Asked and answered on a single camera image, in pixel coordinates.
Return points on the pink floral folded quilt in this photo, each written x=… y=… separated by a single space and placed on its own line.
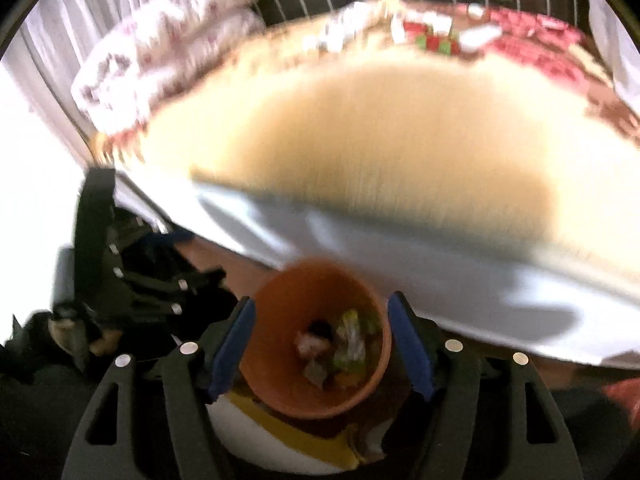
x=154 y=54

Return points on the white curtain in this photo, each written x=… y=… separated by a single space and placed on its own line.
x=45 y=54

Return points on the yellow floral plush blanket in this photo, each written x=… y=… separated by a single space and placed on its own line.
x=519 y=142

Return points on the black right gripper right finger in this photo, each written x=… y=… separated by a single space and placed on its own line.
x=468 y=417

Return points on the orange plastic trash bucket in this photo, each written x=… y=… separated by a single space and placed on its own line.
x=321 y=341

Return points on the red toy car green wheels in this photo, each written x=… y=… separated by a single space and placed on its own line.
x=438 y=44

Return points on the white bed sheet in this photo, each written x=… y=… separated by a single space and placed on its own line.
x=469 y=291

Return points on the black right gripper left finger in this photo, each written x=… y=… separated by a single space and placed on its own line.
x=150 y=421

